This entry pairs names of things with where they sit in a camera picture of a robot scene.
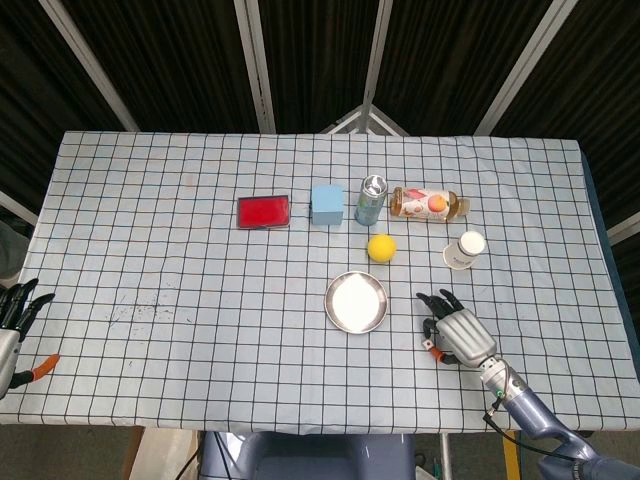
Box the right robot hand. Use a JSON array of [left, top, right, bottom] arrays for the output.
[[416, 288, 499, 370]]

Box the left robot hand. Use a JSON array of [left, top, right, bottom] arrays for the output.
[[0, 278, 60, 401]]

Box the white paper cup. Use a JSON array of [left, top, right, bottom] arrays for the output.
[[442, 230, 487, 271]]

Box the metal plate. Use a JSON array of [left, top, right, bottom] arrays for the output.
[[323, 271, 389, 335]]

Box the yellow ball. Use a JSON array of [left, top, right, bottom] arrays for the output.
[[367, 233, 398, 264]]

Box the yellow floor stand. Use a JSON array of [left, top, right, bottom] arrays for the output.
[[503, 429, 520, 480]]

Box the peach tea bottle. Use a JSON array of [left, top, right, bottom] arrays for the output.
[[388, 185, 472, 222]]

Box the green drink can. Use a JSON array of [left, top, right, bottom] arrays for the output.
[[354, 174, 389, 226]]

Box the blue checkered tablecloth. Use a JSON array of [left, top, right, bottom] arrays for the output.
[[0, 130, 640, 435]]

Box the brown cardboard box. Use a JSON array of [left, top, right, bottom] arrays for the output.
[[119, 425, 199, 480]]

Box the dark blue table skirt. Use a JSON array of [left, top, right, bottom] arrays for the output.
[[579, 144, 626, 306]]

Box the light blue cube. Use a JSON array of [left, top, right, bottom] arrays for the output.
[[309, 184, 345, 226]]

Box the blue-grey robot torso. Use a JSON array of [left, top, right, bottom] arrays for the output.
[[199, 430, 417, 480]]

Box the red ink pad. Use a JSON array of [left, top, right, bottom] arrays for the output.
[[236, 194, 292, 231]]

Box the white triangular frame brace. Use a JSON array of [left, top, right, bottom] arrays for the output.
[[319, 103, 410, 135]]

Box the white aluminium frame post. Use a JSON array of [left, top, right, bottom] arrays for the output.
[[360, 0, 396, 107], [38, 0, 140, 133], [474, 0, 572, 136], [233, 0, 277, 134]]

